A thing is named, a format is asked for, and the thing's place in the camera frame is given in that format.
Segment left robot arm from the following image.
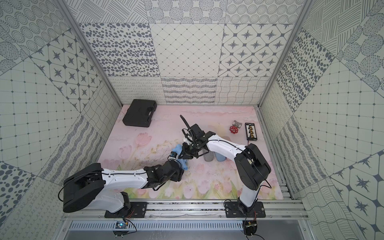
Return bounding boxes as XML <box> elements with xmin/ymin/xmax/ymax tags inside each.
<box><xmin>58</xmin><ymin>160</ymin><xmax>184</xmax><ymax>218</ymax></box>

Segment left controller board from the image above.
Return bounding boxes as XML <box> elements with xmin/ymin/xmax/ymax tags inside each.
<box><xmin>113</xmin><ymin>222</ymin><xmax>129</xmax><ymax>237</ymax></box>

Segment black box with figures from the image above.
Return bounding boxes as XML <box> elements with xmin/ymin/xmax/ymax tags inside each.
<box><xmin>245</xmin><ymin>123</ymin><xmax>258</xmax><ymax>141</ymax></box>

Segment pink eyeglass case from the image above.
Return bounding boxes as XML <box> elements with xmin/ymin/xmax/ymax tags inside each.
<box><xmin>222</xmin><ymin>136</ymin><xmax>231</xmax><ymax>142</ymax></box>

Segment controller board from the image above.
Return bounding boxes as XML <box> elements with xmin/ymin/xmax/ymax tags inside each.
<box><xmin>243</xmin><ymin>220</ymin><xmax>258</xmax><ymax>237</ymax></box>
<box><xmin>113</xmin><ymin>222</ymin><xmax>129</xmax><ymax>237</ymax></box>

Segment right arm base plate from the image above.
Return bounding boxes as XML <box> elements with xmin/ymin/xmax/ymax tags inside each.
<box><xmin>224</xmin><ymin>201</ymin><xmax>266</xmax><ymax>218</ymax></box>

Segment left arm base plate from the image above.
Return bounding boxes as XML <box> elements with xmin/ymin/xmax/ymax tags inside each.
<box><xmin>104</xmin><ymin>202</ymin><xmax>148</xmax><ymax>219</ymax></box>

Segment red and black clip cables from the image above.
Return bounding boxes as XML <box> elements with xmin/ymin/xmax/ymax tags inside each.
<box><xmin>229</xmin><ymin>119</ymin><xmax>243</xmax><ymax>135</ymax></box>

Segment right controller board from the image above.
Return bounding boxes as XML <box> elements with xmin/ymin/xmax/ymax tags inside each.
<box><xmin>243</xmin><ymin>220</ymin><xmax>258</xmax><ymax>237</ymax></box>

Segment black plastic tool case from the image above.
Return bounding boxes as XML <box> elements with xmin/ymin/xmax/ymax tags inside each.
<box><xmin>123</xmin><ymin>99</ymin><xmax>157</xmax><ymax>128</ymax></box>

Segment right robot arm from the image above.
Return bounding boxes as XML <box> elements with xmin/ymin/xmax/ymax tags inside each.
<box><xmin>178</xmin><ymin>124</ymin><xmax>272</xmax><ymax>209</ymax></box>

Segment aluminium rail frame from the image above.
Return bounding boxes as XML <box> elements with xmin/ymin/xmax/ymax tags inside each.
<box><xmin>61</xmin><ymin>199</ymin><xmax>310</xmax><ymax>221</ymax></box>

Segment white vent grille strip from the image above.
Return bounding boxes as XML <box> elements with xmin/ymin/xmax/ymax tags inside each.
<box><xmin>70</xmin><ymin>220</ymin><xmax>243</xmax><ymax>231</ymax></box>

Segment blue eyeglass case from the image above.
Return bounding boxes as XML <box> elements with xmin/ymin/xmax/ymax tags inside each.
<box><xmin>215</xmin><ymin>153</ymin><xmax>226</xmax><ymax>162</ymax></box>

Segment blue microfiber cloth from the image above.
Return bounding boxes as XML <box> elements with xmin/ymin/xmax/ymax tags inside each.
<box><xmin>171</xmin><ymin>144</ymin><xmax>188</xmax><ymax>171</ymax></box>

